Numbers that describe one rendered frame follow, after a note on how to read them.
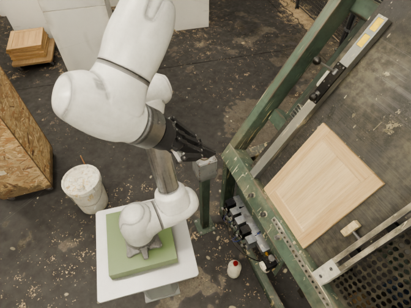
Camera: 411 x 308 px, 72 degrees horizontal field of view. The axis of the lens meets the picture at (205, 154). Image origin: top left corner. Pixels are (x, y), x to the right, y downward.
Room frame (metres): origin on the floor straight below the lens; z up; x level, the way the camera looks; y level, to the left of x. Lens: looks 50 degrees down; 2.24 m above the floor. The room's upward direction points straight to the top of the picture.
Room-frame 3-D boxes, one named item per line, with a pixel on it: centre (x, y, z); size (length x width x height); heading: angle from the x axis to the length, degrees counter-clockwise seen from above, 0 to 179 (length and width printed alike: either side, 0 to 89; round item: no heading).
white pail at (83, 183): (1.29, 1.00, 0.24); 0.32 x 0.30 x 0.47; 15
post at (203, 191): (1.06, 0.01, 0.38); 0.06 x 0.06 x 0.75; 23
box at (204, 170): (1.06, 0.01, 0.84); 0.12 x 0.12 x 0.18; 23
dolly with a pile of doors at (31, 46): (3.59, 2.38, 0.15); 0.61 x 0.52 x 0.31; 15
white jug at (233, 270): (0.68, -0.21, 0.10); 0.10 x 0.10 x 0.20
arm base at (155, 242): (0.59, 0.33, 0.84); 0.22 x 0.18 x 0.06; 20
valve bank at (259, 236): (0.68, -0.23, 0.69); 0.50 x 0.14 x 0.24; 23
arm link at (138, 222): (0.61, 0.32, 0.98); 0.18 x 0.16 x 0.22; 117
